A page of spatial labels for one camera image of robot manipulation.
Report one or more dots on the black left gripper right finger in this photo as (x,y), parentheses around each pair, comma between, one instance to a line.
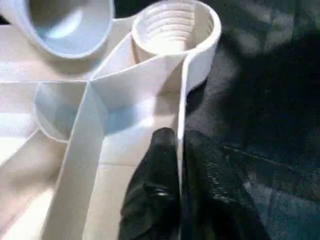
(220,200)

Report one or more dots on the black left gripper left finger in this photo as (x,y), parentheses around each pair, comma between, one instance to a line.
(152,195)

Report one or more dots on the white plastic table top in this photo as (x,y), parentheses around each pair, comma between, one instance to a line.
(65,140)

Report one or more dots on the white plastic table leg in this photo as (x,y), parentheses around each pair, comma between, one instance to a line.
(65,25)

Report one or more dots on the black work mat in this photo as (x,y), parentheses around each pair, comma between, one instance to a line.
(265,100)

